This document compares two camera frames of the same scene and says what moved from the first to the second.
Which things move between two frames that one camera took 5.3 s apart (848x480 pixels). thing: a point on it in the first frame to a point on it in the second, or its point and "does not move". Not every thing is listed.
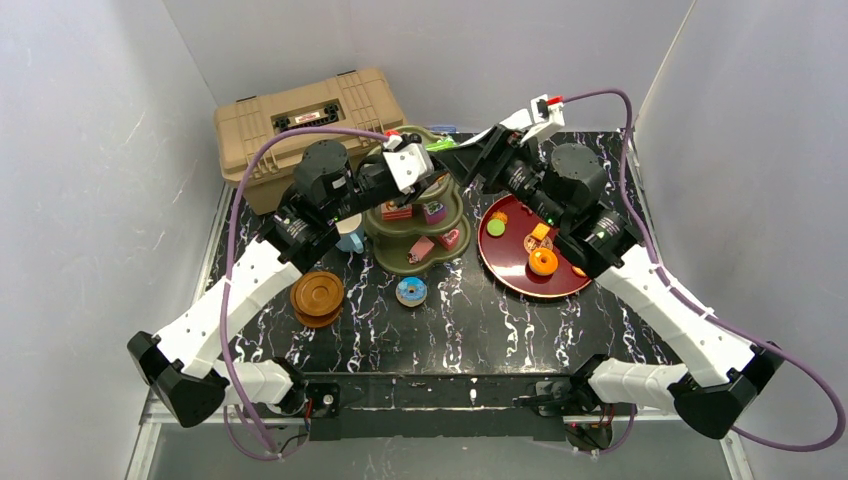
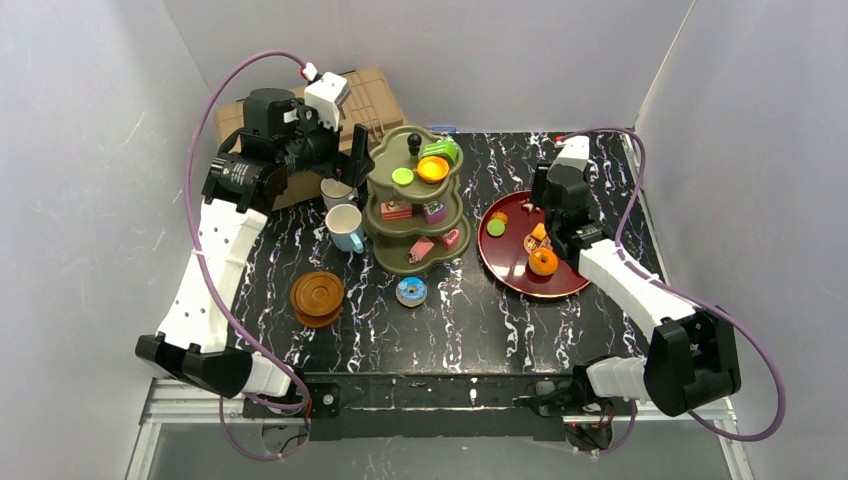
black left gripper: [379, 177] to [346, 153]
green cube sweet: [448, 143] does not move
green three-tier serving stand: [423, 232] does not move
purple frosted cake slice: [435, 212] does not move
